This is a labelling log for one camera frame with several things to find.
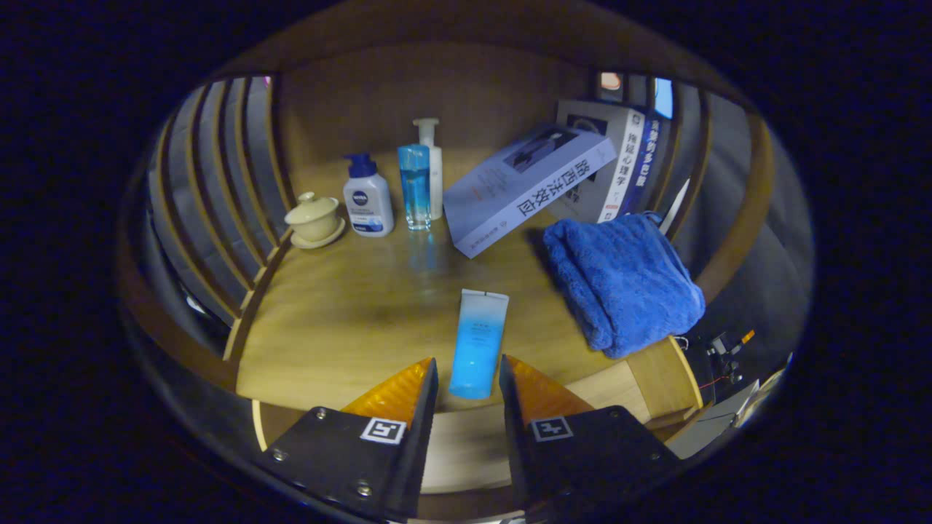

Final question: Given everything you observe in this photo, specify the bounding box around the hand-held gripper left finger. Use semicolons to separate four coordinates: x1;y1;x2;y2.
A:
258;357;440;521

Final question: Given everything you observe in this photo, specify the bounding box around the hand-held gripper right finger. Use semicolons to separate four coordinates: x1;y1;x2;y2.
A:
499;354;682;519

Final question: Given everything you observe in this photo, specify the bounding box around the blue white tube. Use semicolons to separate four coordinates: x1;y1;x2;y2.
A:
448;289;510;400

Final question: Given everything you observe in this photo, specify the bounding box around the wooden countertop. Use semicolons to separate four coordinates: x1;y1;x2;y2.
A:
237;149;656;416

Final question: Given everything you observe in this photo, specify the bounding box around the wooden cabinet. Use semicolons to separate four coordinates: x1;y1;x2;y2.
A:
120;4;776;408

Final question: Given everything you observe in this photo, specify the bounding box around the blue towel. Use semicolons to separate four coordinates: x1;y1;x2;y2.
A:
542;212;706;360

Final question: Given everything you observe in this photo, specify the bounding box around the black orange device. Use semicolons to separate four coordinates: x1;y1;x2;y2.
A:
684;329;757;405

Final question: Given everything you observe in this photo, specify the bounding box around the white bottle blue cap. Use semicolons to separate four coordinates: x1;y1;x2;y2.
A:
343;153;395;238

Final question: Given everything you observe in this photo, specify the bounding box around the cream lidded teacup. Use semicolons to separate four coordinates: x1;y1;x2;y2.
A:
284;191;347;250

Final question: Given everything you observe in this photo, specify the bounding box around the clear blue bottle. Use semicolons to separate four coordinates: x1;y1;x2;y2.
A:
398;144;432;231

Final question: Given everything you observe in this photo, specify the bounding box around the lavender book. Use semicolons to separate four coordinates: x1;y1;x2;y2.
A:
443;124;618;259

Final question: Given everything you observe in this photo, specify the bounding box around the white pump bottle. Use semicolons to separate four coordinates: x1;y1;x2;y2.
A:
413;118;444;221

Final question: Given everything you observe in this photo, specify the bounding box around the white book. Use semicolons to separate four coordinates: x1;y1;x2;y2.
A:
556;100;647;224

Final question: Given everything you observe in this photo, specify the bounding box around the dark blue book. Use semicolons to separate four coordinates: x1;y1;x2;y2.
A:
619;116;660;215

